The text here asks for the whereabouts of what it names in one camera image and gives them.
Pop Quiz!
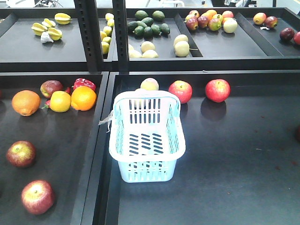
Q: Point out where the dark red apple far right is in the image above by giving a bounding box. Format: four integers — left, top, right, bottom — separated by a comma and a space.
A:
279, 27, 295, 41

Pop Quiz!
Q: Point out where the orange near peppers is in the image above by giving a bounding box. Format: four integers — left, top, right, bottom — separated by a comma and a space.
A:
11, 90, 41, 116

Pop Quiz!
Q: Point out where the red chili pepper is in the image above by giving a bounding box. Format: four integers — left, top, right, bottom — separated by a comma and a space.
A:
42, 99, 51, 109

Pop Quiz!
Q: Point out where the red apple behind orange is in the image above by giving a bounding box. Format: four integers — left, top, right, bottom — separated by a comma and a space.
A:
40, 80, 63, 98

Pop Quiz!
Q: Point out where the black upright rack post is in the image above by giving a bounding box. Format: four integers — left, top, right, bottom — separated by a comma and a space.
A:
74, 0, 103, 73

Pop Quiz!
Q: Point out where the red apple behind basket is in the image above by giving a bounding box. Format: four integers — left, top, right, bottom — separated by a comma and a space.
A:
168, 80, 193, 104

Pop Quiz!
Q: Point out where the orange at tray edge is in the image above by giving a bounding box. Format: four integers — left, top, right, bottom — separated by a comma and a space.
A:
71, 86, 97, 111

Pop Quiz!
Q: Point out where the red bell pepper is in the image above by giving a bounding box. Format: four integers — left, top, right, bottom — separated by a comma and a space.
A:
73, 78, 96, 91

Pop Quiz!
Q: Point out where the black wood-panel display stand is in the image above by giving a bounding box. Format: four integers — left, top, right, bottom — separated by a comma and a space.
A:
0, 7, 300, 225

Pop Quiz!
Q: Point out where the red-yellow apple front middle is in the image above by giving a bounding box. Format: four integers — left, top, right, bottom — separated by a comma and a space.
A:
6, 141, 36, 168

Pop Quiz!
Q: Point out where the pale peach back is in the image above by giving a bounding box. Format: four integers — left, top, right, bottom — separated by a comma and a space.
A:
140, 77, 159, 90

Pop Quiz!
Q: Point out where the yellow apple near peppers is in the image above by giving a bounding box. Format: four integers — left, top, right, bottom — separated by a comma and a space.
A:
50, 91, 71, 113

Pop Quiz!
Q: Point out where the red apple right of basket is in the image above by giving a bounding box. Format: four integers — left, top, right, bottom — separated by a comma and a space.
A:
205, 79, 231, 103

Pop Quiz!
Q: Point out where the light blue plastic basket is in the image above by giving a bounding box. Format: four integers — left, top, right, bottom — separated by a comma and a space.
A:
99, 90, 186, 183

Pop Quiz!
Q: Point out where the white garlic bulb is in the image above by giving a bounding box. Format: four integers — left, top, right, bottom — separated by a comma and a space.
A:
40, 32, 54, 43

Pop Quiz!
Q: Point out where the red apple front right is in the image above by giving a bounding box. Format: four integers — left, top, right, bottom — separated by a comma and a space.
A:
21, 180, 56, 215

